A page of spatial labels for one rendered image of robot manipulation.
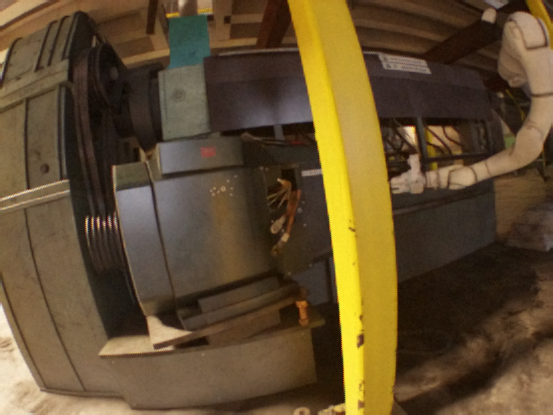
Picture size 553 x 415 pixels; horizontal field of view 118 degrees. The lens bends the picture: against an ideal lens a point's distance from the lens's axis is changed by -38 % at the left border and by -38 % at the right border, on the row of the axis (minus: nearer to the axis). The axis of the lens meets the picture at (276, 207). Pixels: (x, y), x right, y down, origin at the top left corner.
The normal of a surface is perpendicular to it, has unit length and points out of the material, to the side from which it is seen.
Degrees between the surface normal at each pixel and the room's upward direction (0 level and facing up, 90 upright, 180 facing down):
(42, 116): 90
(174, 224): 90
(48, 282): 90
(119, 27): 90
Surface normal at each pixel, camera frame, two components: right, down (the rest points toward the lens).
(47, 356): 0.19, 0.04
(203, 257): 0.51, -0.01
